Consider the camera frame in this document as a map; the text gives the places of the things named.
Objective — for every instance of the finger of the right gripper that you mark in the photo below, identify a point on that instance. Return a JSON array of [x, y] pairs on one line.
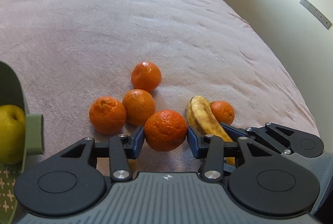
[[280, 138], [233, 132]]

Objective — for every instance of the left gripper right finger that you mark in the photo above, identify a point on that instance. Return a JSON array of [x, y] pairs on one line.
[[257, 178]]

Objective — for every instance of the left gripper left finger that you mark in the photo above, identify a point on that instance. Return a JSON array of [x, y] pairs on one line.
[[77, 177]]

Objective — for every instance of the small mandarin orange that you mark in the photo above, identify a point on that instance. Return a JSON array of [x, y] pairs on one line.
[[223, 112]]

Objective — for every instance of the overripe banana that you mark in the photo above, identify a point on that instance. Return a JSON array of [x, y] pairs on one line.
[[200, 116]]

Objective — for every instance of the large orange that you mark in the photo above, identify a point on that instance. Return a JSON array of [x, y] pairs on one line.
[[165, 130]]

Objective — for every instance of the yellow-green apple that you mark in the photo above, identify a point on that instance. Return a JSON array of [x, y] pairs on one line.
[[12, 134]]

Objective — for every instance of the green fruit bowl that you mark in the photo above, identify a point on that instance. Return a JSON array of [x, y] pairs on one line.
[[12, 94]]

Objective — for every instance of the pink bed blanket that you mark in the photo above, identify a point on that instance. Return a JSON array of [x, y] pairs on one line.
[[67, 53]]

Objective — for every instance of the grey wall strip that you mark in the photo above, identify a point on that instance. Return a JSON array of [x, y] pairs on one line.
[[318, 14]]

